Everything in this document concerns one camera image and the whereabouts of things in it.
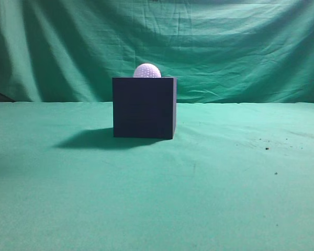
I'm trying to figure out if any white dimpled golf ball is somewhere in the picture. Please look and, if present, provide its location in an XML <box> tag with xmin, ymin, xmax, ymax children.
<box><xmin>133</xmin><ymin>63</ymin><xmax>162</xmax><ymax>78</ymax></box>

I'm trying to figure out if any dark navy cube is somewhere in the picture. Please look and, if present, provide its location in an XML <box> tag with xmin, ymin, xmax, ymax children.
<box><xmin>113</xmin><ymin>77</ymin><xmax>177</xmax><ymax>140</ymax></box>

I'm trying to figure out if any green table cloth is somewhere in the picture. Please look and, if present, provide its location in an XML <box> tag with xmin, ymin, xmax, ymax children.
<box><xmin>0</xmin><ymin>102</ymin><xmax>314</xmax><ymax>250</ymax></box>

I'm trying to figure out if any green backdrop cloth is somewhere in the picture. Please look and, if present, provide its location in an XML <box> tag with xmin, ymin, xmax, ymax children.
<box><xmin>0</xmin><ymin>1</ymin><xmax>314</xmax><ymax>103</ymax></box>

